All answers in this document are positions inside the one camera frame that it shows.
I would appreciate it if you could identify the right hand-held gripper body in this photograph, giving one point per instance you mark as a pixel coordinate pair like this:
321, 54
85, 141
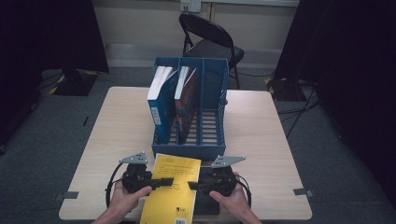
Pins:
222, 182

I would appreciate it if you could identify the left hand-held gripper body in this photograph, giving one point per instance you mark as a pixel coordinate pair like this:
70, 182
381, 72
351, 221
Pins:
135, 180

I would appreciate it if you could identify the yellow book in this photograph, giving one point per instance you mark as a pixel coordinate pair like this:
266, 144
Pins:
171, 202

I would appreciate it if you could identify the blue book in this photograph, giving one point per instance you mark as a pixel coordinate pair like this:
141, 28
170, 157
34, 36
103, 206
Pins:
162, 109

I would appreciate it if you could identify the red book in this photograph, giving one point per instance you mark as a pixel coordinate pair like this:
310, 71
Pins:
185, 105

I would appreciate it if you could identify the blue plastic file rack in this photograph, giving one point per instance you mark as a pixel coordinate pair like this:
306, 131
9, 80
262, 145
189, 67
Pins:
211, 93

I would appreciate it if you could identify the person's left hand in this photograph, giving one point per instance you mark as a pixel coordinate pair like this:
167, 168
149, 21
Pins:
123, 202

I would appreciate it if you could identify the person's right hand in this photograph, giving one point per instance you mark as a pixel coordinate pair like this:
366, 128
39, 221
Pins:
236, 205

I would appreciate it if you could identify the grey tape piece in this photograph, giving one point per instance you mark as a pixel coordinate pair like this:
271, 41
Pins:
67, 195
303, 192

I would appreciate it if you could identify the black stand base yellow tape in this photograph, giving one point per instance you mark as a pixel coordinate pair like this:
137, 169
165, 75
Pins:
285, 90
74, 84

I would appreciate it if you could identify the black folding chair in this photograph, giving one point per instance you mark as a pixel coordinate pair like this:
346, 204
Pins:
214, 46

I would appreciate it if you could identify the black curtain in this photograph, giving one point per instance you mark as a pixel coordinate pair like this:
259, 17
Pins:
351, 77
37, 37

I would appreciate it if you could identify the white wall socket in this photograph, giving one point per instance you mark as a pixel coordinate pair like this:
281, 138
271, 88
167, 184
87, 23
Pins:
190, 5

